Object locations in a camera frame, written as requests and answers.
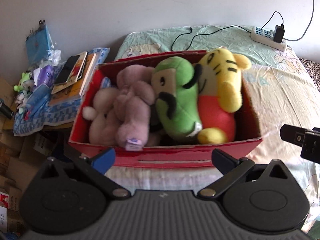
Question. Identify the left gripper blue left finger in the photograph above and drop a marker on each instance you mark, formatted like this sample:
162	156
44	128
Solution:
103	161

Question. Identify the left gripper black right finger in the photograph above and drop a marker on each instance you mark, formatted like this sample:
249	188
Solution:
223	161

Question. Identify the white plush bunny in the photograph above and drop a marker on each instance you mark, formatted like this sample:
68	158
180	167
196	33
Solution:
104	122

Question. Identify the pink plush teddy bear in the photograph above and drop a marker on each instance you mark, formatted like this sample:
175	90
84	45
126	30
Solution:
133	104

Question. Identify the yellow tiger plush toy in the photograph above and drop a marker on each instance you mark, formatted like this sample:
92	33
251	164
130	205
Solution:
220	94

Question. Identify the green bean plush toy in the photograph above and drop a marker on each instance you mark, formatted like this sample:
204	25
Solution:
175	82

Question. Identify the red cardboard box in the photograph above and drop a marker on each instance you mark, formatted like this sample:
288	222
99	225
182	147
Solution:
247	138

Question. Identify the pastel cartoon bed sheet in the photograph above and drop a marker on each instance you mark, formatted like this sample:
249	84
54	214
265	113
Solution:
281	89

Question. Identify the blue checkered cloth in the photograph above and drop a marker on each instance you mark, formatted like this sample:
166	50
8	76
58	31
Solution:
34	112

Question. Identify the patterned cloth covered table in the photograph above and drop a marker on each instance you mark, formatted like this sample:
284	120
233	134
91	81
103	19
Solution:
313	69

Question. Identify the stack of books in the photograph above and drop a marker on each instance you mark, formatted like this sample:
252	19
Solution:
73	89

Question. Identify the black smartphone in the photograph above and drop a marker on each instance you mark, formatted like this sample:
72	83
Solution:
69	69

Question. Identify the purple toy package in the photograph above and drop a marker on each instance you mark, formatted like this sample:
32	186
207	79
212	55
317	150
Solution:
44	75

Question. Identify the black charger adapter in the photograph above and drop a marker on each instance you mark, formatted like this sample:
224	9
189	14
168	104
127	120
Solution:
278	33

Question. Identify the small green figurine toy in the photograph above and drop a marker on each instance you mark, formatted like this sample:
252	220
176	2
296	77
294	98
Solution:
24	90

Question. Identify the white power strip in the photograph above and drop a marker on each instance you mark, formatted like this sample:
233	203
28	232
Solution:
266	37

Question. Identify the blue notebook with clips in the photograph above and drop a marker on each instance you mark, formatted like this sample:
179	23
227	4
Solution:
38	44

